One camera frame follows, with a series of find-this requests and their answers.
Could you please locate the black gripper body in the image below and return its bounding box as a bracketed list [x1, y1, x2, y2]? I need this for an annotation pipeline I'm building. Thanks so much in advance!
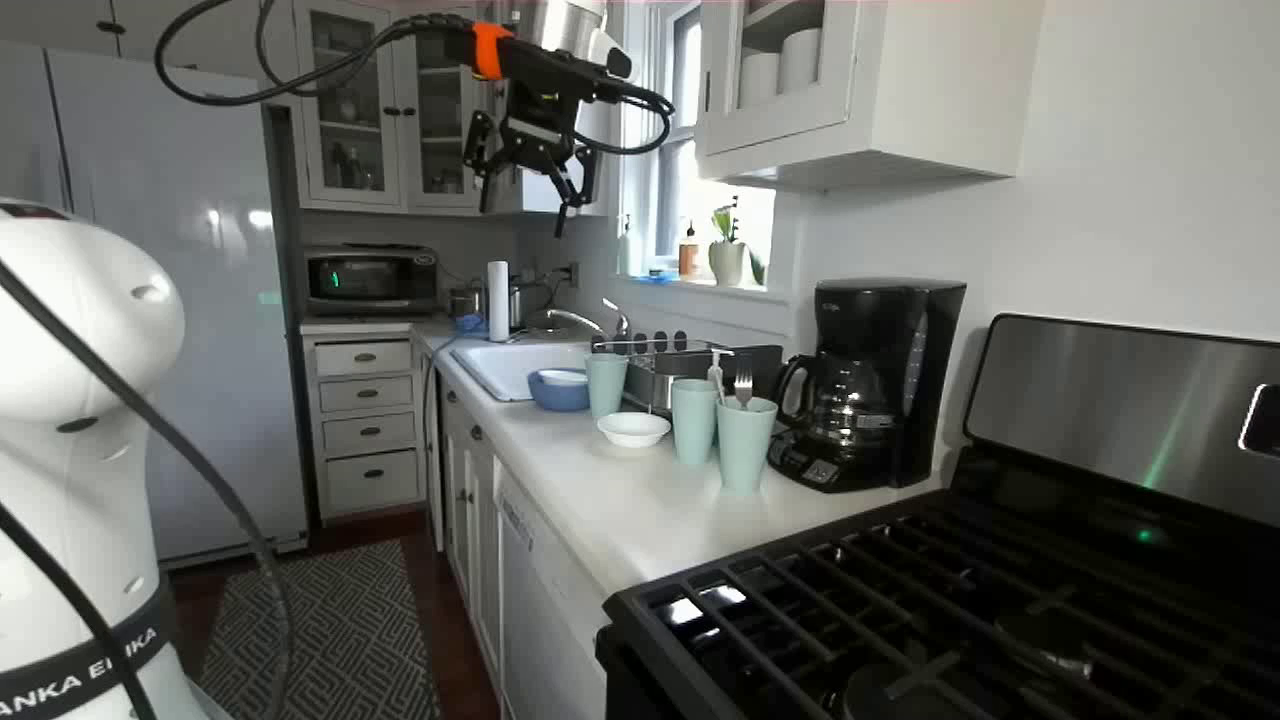
[485, 77, 603, 174]

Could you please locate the light blue cup with fork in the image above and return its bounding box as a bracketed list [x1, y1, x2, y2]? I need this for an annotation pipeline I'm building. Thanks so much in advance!
[710, 395, 781, 494]

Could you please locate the white green bottle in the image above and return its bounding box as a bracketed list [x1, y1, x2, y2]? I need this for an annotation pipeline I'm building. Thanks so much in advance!
[610, 210, 638, 279]

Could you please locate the chrome faucet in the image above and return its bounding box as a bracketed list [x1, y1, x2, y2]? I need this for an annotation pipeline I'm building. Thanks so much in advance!
[540, 291, 638, 344]

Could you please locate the white framed window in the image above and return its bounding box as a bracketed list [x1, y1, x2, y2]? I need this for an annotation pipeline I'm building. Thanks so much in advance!
[642, 0, 781, 294]

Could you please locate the white paper towel roll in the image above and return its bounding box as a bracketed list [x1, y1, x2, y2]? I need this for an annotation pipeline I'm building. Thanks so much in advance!
[485, 256, 517, 344]

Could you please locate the metal cooking pot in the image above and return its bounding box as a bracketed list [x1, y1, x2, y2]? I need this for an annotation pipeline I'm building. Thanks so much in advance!
[443, 279, 526, 337]

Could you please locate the white pot with plant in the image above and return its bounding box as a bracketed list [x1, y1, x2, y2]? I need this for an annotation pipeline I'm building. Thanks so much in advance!
[703, 194, 773, 291]

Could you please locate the black microwave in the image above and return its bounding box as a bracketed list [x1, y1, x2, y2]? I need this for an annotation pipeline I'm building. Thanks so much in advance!
[299, 241, 443, 318]

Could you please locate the white kitchen sink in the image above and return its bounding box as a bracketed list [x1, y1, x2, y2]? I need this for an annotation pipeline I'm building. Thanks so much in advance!
[443, 337, 601, 406]

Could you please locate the dark dish rack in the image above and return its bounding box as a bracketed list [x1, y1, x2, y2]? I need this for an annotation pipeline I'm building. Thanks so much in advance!
[616, 337, 786, 418]

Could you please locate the white canister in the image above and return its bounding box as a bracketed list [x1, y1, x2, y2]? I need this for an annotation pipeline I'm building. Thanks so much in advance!
[737, 49, 783, 113]
[776, 24, 825, 101]

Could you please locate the clear soap pump bottle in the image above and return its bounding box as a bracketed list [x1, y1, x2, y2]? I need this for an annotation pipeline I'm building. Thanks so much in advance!
[703, 344, 737, 404]

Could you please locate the shallow white bowl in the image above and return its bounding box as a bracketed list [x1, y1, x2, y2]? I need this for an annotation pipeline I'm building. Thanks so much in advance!
[593, 406, 674, 450]

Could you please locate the white drawer cabinet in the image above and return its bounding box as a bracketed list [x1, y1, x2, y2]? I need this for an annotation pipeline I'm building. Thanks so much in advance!
[297, 316, 443, 527]

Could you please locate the glass coffee carafe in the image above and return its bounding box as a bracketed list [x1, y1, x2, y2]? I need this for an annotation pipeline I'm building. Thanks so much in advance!
[776, 353, 895, 464]

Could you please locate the white refrigerator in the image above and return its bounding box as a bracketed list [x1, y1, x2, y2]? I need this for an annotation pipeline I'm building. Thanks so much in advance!
[0, 35, 311, 573]

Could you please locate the white sink base cabinet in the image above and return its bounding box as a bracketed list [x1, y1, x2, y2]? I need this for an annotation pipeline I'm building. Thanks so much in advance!
[436, 376, 506, 701]

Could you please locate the black coffee maker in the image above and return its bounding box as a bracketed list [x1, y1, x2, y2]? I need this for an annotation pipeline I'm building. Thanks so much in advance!
[764, 274, 973, 494]

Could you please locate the white dishwasher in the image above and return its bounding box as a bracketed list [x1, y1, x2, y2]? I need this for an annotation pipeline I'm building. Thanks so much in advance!
[492, 464, 610, 720]

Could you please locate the grey patterned rug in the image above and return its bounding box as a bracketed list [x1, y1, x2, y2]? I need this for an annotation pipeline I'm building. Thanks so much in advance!
[183, 534, 443, 720]

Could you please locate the black gas stove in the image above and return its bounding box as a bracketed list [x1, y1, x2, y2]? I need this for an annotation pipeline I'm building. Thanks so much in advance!
[593, 311, 1280, 720]

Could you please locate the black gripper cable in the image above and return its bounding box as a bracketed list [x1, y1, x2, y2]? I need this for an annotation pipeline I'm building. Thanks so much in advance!
[583, 77, 680, 160]

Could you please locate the white glass door wall cabinet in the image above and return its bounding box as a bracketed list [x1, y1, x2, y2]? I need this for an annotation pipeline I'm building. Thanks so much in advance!
[289, 0, 620, 219]

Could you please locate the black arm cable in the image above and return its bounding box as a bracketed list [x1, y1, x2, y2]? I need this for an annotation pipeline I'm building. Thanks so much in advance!
[152, 0, 481, 113]

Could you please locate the white wall cabinet with canisters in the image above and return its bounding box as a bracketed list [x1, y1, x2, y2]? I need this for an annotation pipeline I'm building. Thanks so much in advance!
[690, 0, 1046, 192]

